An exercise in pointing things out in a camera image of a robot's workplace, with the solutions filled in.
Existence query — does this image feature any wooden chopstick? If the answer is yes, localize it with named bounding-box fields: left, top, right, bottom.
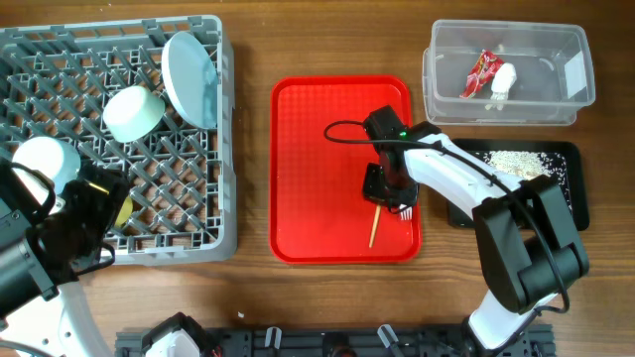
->
left=368, top=204, right=382, bottom=249

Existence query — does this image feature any white plastic fork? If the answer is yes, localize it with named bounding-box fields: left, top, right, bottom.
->
left=399, top=204, right=413, bottom=221

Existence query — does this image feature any yellow plastic cup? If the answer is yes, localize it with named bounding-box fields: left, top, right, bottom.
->
left=114, top=196, right=134, bottom=227

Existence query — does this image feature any small light green saucer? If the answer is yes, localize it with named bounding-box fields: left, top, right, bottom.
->
left=12, top=136, right=81, bottom=194

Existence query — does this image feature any pile of rice waste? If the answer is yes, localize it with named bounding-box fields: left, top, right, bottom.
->
left=484, top=151, right=572, bottom=209

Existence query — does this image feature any light green bowl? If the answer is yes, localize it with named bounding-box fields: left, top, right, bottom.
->
left=102, top=85, right=166, bottom=143

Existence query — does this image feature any red sauce packet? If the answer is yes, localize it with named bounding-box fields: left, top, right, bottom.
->
left=459, top=50, right=504, bottom=99

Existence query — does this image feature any white napkin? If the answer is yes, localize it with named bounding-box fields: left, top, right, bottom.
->
left=485, top=62, right=517, bottom=111

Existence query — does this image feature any large light blue plate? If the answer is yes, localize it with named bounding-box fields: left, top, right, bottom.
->
left=161, top=32, right=218, bottom=130

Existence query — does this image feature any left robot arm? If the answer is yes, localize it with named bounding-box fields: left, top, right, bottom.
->
left=1, top=161, right=130, bottom=356

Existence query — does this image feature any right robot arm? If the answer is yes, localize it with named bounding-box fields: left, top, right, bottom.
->
left=362, top=106, right=589, bottom=355

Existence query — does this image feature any grey dishwasher rack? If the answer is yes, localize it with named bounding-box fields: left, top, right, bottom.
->
left=1, top=15, right=237, bottom=266

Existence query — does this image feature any red plastic tray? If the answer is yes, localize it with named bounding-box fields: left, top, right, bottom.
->
left=269, top=74, right=422, bottom=265

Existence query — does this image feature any black plastic tray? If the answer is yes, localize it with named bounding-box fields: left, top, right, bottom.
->
left=454, top=139, right=589, bottom=231

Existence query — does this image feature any clear plastic bin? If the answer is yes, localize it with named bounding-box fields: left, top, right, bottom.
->
left=422, top=20, right=595, bottom=126

